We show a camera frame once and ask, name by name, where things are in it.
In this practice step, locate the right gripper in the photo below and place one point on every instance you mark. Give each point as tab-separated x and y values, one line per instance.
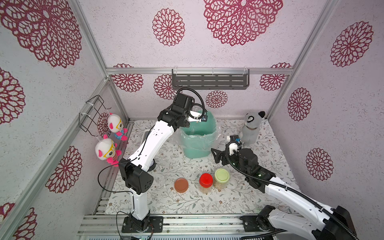
226	154

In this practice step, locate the brown jar lid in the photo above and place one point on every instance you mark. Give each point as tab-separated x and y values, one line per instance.
181	185

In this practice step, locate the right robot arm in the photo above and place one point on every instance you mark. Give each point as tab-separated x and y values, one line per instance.
314	221

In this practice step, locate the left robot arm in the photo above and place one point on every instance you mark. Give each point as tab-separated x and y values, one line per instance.
135	170

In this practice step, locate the green lidded peanut jar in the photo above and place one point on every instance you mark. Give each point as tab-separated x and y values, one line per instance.
221	179

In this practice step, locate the red lidded peanut jar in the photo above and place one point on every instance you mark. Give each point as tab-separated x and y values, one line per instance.
205	183

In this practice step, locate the green trash bin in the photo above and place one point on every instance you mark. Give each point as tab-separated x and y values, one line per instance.
193	154

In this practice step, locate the grey plush dog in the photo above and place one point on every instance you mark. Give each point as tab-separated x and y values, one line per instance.
251	128

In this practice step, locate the small black alarm clock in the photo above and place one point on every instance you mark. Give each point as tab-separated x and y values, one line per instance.
153	166

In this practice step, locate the upper pink white plush doll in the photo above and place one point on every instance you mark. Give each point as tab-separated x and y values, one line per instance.
116	126

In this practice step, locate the pink white plush doll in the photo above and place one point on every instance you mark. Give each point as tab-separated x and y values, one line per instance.
116	126
106	150

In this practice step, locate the lower pink white plush doll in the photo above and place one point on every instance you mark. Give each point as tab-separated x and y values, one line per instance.
106	150

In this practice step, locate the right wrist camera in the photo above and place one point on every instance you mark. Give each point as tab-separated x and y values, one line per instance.
235	144

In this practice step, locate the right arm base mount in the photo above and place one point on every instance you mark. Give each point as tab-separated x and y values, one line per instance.
260	222

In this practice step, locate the grey wall shelf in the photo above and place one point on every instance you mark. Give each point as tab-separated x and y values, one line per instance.
212	81

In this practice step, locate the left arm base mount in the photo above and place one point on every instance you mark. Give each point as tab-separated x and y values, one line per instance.
150	224

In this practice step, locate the black wire basket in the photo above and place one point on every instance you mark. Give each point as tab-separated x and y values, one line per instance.
95	120

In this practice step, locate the aluminium rail frame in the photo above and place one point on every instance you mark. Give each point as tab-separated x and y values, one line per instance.
186	227

